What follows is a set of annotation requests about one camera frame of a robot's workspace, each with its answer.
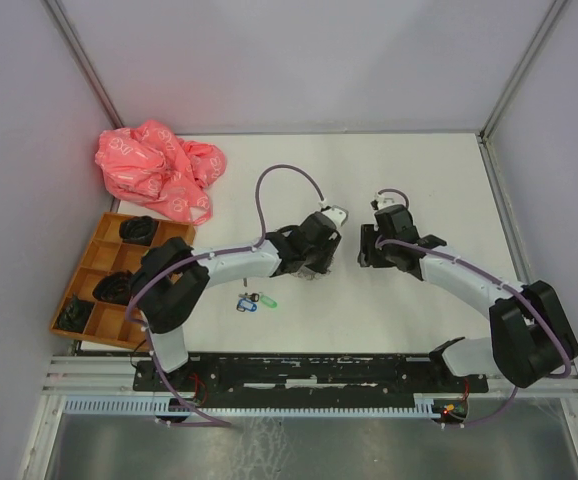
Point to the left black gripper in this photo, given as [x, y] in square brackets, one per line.
[331, 245]

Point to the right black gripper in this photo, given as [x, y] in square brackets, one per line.
[367, 256]

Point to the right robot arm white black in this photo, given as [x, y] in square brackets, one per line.
[530, 337]

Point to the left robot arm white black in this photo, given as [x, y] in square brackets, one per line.
[173, 277]

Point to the green key tag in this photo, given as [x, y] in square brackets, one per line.
[267, 301]

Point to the blue key tag on table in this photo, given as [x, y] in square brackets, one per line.
[246, 305]

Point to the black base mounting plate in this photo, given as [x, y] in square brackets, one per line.
[221, 373]

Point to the black bundle top compartment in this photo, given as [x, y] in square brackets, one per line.
[138, 230]

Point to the black bundle compartment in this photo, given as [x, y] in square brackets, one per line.
[138, 230]
[114, 288]
[75, 315]

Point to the pink plastic bag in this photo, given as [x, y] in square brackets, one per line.
[151, 167]

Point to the black bundle middle compartment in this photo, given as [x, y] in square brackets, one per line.
[114, 288]

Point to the orange wooden compartment tray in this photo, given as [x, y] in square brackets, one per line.
[105, 254]

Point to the black bundle bottom compartment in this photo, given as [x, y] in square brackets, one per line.
[75, 315]

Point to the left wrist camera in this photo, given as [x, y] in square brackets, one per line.
[337, 215]

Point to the aluminium frame rail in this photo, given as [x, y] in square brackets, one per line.
[114, 376]

